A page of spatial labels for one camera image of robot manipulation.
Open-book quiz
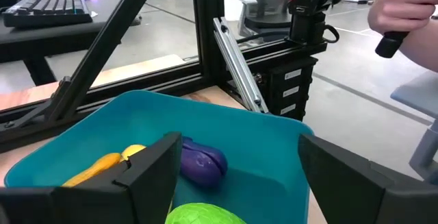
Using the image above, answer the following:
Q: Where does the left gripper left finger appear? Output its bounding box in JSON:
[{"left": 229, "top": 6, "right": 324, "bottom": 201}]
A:
[{"left": 0, "top": 131, "right": 183, "bottom": 224}]

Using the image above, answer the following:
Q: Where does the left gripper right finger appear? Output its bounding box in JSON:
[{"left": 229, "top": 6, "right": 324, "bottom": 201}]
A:
[{"left": 298, "top": 133, "right": 438, "bottom": 224}]

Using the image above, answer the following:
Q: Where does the yellow toy banana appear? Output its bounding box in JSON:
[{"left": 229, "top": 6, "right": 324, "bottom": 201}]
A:
[{"left": 120, "top": 144, "right": 147, "bottom": 162}]

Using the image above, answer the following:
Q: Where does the small yellow toy corn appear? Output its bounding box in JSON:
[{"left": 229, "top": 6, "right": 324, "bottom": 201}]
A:
[{"left": 61, "top": 152, "right": 123, "bottom": 188}]

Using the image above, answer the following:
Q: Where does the purple toy eggplant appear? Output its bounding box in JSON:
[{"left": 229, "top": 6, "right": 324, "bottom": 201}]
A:
[{"left": 179, "top": 136, "right": 229, "bottom": 188}]

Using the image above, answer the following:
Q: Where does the bumpy light green toy vegetable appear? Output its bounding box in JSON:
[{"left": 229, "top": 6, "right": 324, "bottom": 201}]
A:
[{"left": 164, "top": 202, "right": 247, "bottom": 224}]

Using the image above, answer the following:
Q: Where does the person's right forearm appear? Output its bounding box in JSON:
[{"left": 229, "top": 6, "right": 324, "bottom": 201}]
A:
[{"left": 398, "top": 18, "right": 438, "bottom": 73}]

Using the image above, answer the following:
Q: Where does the grey blue stool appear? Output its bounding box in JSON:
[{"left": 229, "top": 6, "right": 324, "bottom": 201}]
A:
[{"left": 389, "top": 70, "right": 438, "bottom": 186}]

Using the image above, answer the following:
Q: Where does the dark desk with keyboard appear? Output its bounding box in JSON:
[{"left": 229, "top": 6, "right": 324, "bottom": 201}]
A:
[{"left": 0, "top": 0, "right": 144, "bottom": 87}]

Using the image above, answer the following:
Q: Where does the person's right hand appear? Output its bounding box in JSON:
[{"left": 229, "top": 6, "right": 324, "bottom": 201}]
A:
[{"left": 367, "top": 0, "right": 438, "bottom": 36}]

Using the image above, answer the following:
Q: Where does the black backlit keyboard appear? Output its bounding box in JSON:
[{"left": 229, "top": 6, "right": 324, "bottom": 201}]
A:
[{"left": 1, "top": 0, "right": 94, "bottom": 29}]

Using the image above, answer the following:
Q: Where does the silver frame brace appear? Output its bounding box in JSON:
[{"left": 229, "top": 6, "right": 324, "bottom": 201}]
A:
[{"left": 212, "top": 16, "right": 270, "bottom": 114}]

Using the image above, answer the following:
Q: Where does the black leader arm handle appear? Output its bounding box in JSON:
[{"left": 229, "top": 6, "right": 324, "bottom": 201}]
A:
[{"left": 374, "top": 30, "right": 411, "bottom": 60}]

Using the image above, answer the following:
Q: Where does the black aluminium table frame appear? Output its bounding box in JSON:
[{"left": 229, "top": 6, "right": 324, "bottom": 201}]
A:
[{"left": 0, "top": 0, "right": 328, "bottom": 155}]

